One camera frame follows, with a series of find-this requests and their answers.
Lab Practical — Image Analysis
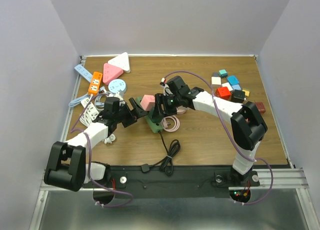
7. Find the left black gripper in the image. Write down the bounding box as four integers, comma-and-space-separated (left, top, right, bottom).
114, 98, 148, 127

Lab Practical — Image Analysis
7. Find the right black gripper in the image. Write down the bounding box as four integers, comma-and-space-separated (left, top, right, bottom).
151, 93, 182, 119

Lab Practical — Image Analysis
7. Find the green power strip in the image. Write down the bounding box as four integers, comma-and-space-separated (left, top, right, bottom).
135, 97, 163, 134

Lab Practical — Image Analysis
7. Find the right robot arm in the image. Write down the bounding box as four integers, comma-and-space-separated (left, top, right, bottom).
149, 86, 268, 185

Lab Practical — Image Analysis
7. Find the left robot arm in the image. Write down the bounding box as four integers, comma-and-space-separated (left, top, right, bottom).
44, 97, 149, 191

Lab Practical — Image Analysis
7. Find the pink cube socket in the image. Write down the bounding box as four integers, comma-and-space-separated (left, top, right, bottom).
140, 95, 156, 111

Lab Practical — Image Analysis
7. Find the blue round socket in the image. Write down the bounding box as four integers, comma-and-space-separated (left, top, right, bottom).
108, 79, 127, 94

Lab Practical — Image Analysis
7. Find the small white cube plug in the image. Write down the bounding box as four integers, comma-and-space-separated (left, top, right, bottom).
221, 82, 234, 92

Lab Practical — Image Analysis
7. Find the teal cube plug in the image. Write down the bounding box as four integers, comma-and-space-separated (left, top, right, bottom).
218, 69, 228, 78

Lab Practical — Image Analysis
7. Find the black cube plug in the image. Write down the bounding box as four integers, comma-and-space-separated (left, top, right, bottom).
230, 90, 246, 103

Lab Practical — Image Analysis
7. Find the light blue cube plug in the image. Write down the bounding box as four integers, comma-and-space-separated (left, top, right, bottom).
231, 84, 242, 91

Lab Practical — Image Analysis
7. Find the yellow cube plug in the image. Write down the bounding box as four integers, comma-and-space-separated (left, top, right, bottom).
242, 89, 250, 98

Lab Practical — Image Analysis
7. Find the dark red cube plug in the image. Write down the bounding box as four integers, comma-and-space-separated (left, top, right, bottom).
255, 102, 266, 114

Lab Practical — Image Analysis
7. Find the pink triangular power strip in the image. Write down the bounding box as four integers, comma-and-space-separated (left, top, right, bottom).
102, 63, 124, 85

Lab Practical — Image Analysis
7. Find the orange power strip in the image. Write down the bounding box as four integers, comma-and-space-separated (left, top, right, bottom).
87, 72, 103, 95

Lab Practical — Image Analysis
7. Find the white triangular power strip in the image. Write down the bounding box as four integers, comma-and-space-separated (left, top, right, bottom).
107, 52, 131, 73

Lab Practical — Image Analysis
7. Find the light blue power strip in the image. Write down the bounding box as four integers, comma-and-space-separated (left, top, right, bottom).
74, 64, 93, 83

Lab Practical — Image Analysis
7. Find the pink round socket with cable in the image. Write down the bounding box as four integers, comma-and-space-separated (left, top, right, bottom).
161, 107, 188, 132

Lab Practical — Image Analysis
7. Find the black power cord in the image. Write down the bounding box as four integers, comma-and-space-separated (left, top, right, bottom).
140, 131, 181, 176

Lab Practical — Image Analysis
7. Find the light blue cable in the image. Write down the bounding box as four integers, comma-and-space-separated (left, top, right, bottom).
68, 86, 111, 108

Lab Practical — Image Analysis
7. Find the white cable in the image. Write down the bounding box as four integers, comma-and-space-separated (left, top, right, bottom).
79, 92, 126, 145

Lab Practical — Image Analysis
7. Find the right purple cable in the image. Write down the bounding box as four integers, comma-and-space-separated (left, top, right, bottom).
163, 70, 274, 206

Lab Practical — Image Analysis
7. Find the purple cable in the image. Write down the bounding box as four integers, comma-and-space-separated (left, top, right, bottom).
163, 70, 274, 206
69, 91, 135, 208

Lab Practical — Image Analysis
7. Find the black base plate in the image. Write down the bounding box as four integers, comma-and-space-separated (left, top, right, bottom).
82, 165, 261, 199

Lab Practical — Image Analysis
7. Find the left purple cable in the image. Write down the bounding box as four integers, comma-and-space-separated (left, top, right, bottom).
69, 91, 135, 208

